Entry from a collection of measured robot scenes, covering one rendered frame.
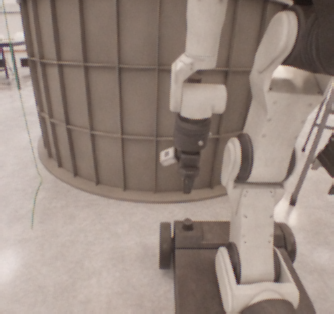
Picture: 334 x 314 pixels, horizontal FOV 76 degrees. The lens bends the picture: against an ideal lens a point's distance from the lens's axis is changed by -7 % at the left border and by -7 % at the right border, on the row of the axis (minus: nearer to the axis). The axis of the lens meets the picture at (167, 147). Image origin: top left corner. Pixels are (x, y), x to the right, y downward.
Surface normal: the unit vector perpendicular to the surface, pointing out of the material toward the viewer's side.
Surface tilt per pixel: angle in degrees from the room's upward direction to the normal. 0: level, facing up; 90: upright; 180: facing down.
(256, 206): 60
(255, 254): 46
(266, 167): 86
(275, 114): 100
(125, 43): 90
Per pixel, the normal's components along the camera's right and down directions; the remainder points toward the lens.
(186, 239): 0.04, -0.32
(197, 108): 0.00, 0.62
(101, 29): -0.24, 0.43
